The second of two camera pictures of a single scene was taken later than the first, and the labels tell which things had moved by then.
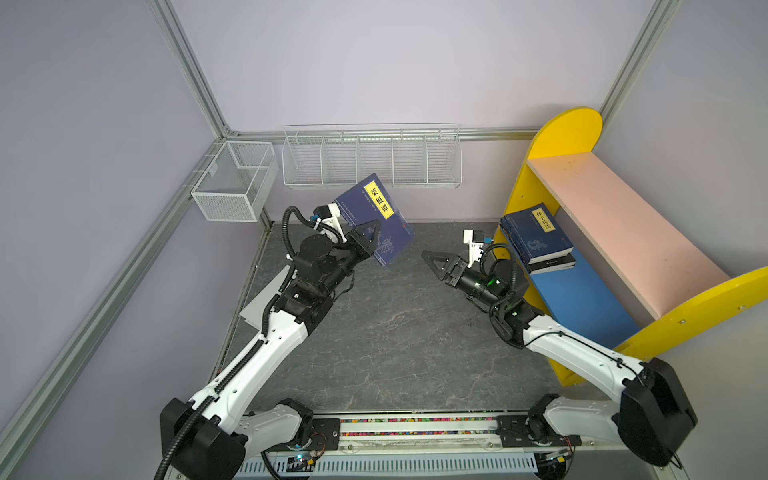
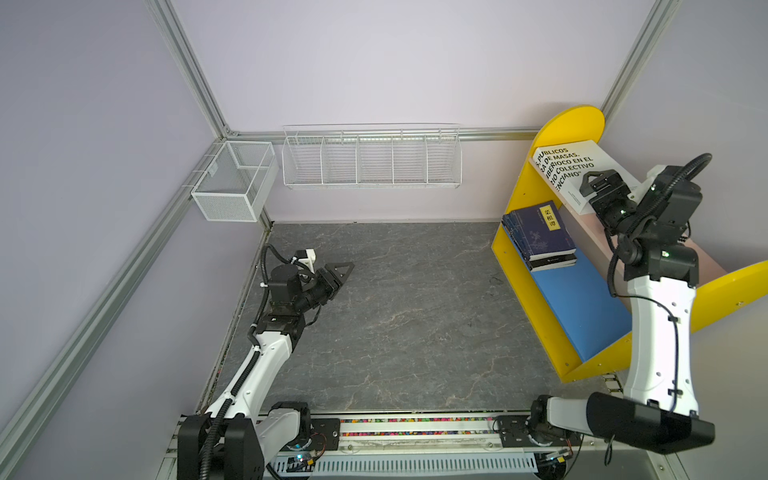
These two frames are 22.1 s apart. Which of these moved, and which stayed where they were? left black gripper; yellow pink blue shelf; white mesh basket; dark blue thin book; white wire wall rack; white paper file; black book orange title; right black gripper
Moved: right black gripper; left black gripper; dark blue thin book; white paper file
Stayed: white wire wall rack; black book orange title; white mesh basket; yellow pink blue shelf
